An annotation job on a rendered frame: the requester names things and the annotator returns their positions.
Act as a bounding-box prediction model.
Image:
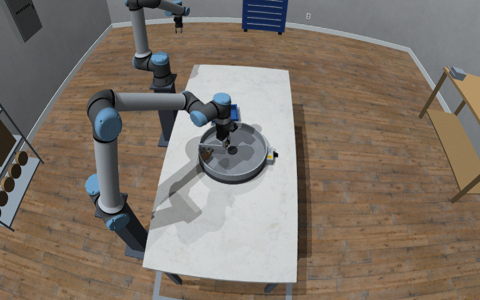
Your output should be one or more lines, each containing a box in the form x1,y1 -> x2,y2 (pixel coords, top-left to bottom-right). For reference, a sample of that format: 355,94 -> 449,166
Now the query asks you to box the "white table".
142,64 -> 299,295

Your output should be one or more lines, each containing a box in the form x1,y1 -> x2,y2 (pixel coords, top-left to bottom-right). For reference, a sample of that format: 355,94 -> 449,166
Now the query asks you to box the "grey wall panel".
0,0 -> 43,44

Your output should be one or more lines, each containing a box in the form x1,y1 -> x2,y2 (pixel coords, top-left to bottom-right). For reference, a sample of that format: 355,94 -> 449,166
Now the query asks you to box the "grey turntable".
197,121 -> 271,185

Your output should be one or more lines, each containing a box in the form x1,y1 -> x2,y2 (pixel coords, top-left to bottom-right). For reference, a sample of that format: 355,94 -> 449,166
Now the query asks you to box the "wooden workbench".
419,65 -> 480,204

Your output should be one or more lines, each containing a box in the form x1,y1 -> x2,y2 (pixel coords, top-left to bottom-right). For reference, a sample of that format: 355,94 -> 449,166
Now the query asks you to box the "blue crate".
211,103 -> 241,125

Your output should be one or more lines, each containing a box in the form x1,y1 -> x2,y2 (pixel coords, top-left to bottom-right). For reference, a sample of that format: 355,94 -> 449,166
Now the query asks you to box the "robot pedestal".
94,204 -> 150,261
149,73 -> 179,148

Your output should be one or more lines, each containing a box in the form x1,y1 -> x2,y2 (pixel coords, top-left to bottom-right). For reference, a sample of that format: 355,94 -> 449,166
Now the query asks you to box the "blue drawer cabinet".
241,0 -> 289,36

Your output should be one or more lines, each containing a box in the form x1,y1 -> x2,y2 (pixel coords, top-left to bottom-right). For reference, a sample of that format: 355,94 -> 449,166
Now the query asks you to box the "metal shelf unit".
0,66 -> 46,233

